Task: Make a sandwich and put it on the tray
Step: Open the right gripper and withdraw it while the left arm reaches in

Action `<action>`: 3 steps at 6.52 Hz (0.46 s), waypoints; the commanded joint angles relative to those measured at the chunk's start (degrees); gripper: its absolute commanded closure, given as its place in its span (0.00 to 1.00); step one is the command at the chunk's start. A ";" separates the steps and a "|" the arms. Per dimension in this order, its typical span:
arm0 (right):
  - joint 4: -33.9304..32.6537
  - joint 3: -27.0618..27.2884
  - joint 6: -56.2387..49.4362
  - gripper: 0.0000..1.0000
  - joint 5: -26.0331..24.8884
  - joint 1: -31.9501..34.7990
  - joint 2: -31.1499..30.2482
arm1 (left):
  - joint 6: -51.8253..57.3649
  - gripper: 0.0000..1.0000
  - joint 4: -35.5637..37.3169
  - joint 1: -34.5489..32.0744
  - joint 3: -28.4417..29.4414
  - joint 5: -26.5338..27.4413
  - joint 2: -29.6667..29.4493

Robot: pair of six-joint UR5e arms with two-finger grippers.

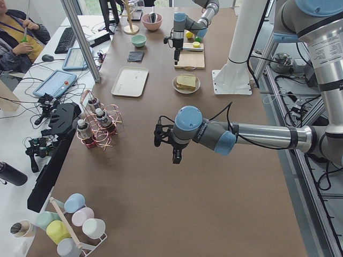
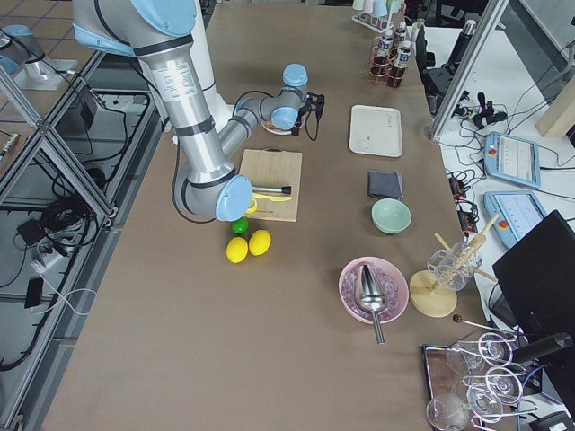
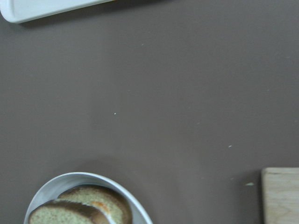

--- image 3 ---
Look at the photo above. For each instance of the wooden cutting board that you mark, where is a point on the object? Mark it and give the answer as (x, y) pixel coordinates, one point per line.
(280, 187)

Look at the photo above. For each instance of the toast slice with fried egg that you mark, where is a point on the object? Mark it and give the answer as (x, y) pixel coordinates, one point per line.
(111, 203)

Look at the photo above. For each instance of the toast bread slice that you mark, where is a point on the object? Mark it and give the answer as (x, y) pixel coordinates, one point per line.
(66, 212)

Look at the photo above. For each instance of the white round plate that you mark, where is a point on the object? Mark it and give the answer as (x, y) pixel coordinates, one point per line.
(54, 187)

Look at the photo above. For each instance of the cream rectangular tray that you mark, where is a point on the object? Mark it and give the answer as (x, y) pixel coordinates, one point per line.
(19, 11)

